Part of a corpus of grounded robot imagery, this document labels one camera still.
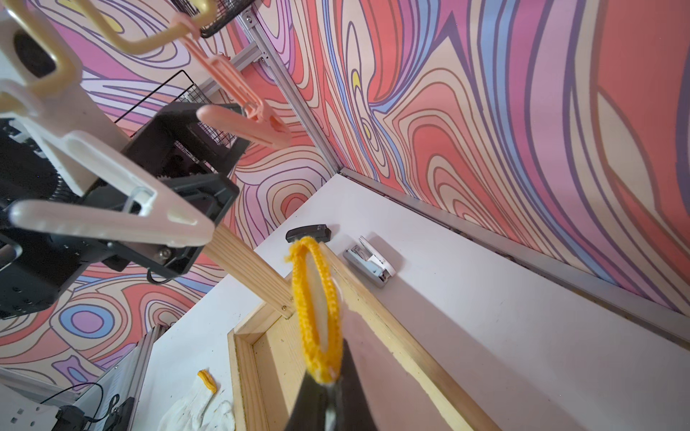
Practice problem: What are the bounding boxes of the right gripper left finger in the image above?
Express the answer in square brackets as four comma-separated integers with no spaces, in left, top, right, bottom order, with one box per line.
[284,373,330,431]

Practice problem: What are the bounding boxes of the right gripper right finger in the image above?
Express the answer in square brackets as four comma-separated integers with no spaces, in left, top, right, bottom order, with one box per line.
[335,340,377,431]

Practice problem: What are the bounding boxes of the white glove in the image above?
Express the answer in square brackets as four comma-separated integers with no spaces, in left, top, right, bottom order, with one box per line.
[158,369,235,430]
[286,237,343,386]

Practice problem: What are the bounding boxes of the yellow curved clip hanger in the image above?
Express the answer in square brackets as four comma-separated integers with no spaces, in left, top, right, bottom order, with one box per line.
[1,1,216,115]

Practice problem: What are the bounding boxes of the wooden hanging rack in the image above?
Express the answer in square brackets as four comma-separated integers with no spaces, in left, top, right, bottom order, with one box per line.
[205,226,496,430]

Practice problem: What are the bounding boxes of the white stapler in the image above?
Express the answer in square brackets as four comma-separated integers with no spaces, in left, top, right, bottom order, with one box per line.
[343,236,396,287]

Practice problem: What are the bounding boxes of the side black wire basket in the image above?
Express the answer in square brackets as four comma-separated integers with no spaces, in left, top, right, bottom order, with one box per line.
[114,69,210,136]

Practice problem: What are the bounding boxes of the back black wire basket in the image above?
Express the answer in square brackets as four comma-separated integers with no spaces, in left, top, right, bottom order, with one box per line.
[171,0,253,39]

